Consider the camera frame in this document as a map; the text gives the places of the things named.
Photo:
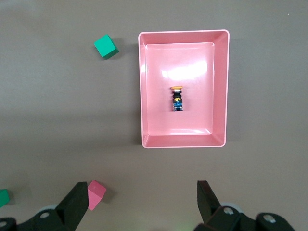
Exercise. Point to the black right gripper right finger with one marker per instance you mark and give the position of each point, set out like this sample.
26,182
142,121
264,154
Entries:
208,207

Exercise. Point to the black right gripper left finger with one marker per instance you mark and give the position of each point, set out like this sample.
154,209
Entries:
72,207

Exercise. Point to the yellow capped push button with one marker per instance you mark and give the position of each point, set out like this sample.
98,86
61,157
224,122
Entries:
177,103

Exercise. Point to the pink foam cube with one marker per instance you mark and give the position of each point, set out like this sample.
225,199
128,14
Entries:
97,192

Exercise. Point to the green foam cube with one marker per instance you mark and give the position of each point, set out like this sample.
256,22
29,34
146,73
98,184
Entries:
3,197
106,45

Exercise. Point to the pink plastic tray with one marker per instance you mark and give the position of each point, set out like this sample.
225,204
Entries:
180,60

